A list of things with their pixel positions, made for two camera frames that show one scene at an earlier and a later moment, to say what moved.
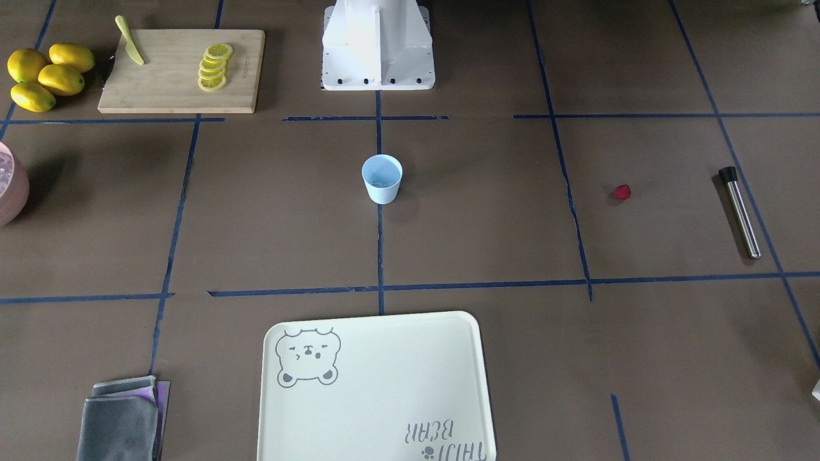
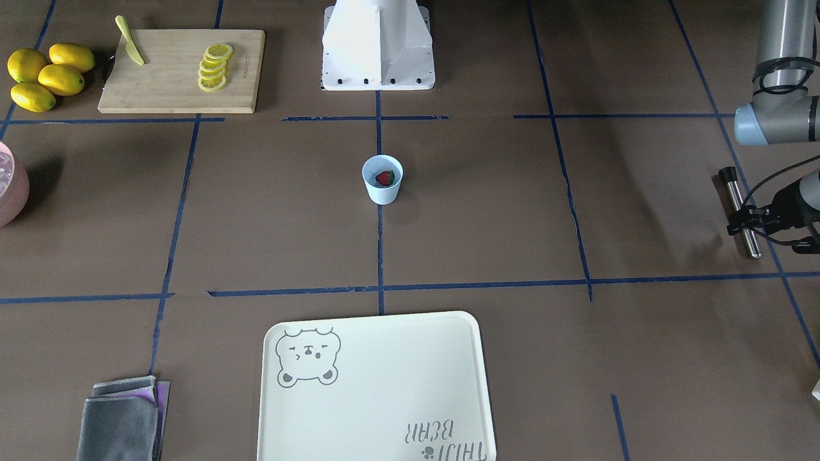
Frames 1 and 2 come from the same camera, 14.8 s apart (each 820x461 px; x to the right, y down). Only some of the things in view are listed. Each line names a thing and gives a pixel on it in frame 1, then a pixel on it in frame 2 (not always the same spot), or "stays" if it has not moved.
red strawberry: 623,192 → 385,178
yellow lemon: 24,64 stays
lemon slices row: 212,68 stays
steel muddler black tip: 728,174 stays
